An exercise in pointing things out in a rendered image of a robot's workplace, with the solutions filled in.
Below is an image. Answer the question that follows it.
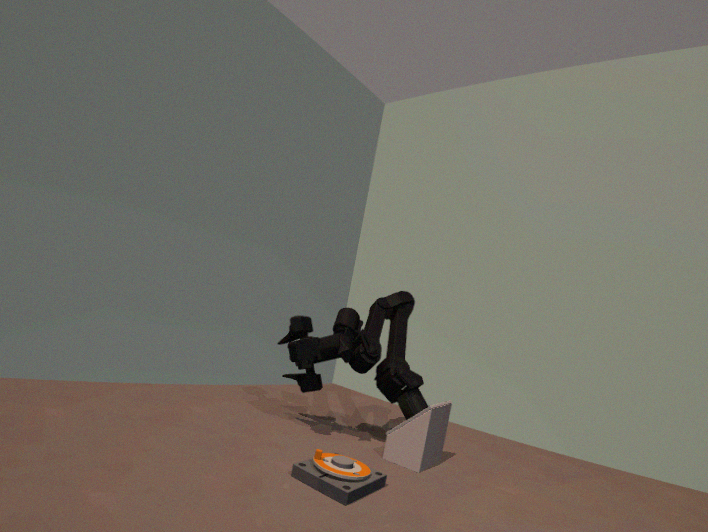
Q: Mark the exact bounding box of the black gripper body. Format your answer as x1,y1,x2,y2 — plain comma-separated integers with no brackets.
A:
290,316,330,392

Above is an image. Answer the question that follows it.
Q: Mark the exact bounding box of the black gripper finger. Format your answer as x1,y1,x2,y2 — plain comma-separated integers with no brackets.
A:
277,325,300,345
282,373,304,385

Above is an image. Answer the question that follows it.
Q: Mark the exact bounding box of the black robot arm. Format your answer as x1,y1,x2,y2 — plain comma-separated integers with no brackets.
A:
288,291,428,420

